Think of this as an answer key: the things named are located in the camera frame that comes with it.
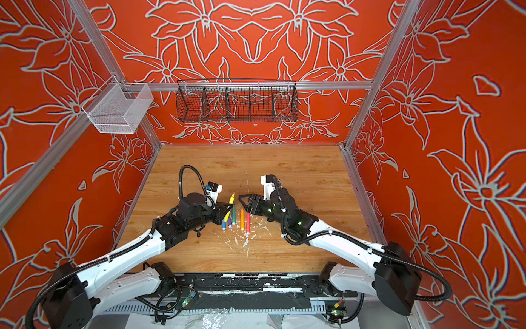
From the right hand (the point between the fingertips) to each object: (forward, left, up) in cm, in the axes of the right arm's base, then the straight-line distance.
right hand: (239, 198), depth 71 cm
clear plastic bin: (+43, +57, +10) cm, 72 cm away
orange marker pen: (+2, +1, -22) cm, 22 cm away
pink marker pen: (0, -2, -21) cm, 22 cm away
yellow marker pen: (+2, +4, -6) cm, 8 cm away
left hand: (+2, +4, -7) cm, 8 cm away
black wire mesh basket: (+53, +5, +6) cm, 54 cm away
